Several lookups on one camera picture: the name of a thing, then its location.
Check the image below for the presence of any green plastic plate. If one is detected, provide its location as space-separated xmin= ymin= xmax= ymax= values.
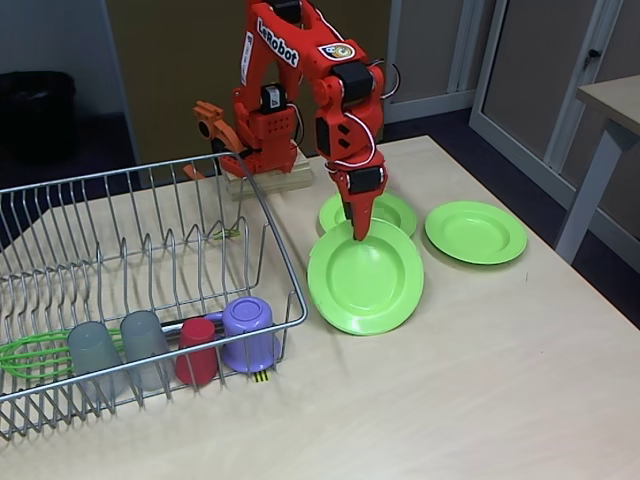
xmin=318 ymin=192 xmax=419 ymax=239
xmin=424 ymin=200 xmax=529 ymax=266
xmin=306 ymin=217 xmax=426 ymax=336

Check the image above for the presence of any purple plastic mug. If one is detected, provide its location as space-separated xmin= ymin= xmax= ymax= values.
xmin=204 ymin=296 xmax=281 ymax=375

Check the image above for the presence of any red plastic cup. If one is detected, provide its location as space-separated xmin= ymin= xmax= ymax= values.
xmin=174 ymin=318 xmax=220 ymax=385

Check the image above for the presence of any grey translucent plastic cup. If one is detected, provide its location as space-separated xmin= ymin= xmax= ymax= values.
xmin=67 ymin=321 xmax=126 ymax=399
xmin=119 ymin=310 xmax=174 ymax=391

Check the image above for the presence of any green whisk metal handle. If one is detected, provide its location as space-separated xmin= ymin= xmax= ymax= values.
xmin=0 ymin=317 xmax=226 ymax=381

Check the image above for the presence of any wooden base block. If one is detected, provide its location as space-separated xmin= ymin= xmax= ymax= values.
xmin=223 ymin=152 xmax=314 ymax=202

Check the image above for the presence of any grey framed cabinet door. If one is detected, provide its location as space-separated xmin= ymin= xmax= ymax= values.
xmin=383 ymin=0 xmax=481 ymax=124
xmin=468 ymin=0 xmax=640 ymax=236

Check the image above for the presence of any orange table clamp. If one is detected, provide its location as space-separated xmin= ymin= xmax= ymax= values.
xmin=182 ymin=101 xmax=251 ymax=182

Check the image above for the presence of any brown pin board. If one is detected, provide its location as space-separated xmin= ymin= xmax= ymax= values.
xmin=106 ymin=0 xmax=391 ymax=166

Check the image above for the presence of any beige side table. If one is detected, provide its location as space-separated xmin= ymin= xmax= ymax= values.
xmin=554 ymin=74 xmax=640 ymax=264

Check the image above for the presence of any black waste bin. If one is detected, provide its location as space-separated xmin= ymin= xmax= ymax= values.
xmin=0 ymin=70 xmax=77 ymax=164

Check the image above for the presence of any white gripper servo cable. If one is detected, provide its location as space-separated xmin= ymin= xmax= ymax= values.
xmin=327 ymin=110 xmax=377 ymax=170

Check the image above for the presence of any metal wire dish rack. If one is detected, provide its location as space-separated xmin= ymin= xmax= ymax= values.
xmin=0 ymin=151 xmax=309 ymax=442

